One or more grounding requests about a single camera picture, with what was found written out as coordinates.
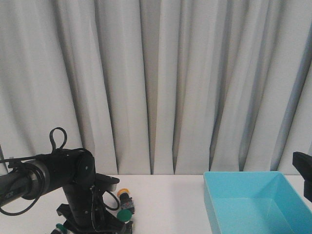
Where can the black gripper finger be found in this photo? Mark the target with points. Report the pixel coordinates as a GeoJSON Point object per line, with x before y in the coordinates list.
{"type": "Point", "coordinates": [303, 163]}

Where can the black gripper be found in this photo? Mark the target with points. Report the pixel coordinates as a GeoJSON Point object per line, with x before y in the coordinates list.
{"type": "Point", "coordinates": [85, 214]}

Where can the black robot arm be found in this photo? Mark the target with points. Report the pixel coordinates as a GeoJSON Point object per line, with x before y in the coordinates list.
{"type": "Point", "coordinates": [74, 172]}

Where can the blue plastic box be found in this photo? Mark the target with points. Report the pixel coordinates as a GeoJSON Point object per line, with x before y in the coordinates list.
{"type": "Point", "coordinates": [254, 203]}

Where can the green push button lying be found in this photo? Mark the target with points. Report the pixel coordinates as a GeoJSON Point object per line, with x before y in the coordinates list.
{"type": "Point", "coordinates": [59, 229]}

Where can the green push button standing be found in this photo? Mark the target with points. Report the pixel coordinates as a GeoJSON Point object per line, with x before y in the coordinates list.
{"type": "Point", "coordinates": [125, 216]}

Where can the yellow push button lying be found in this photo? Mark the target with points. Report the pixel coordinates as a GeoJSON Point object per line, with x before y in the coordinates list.
{"type": "Point", "coordinates": [126, 202]}

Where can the white pleated curtain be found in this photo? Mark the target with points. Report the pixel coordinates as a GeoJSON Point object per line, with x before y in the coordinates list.
{"type": "Point", "coordinates": [159, 86]}

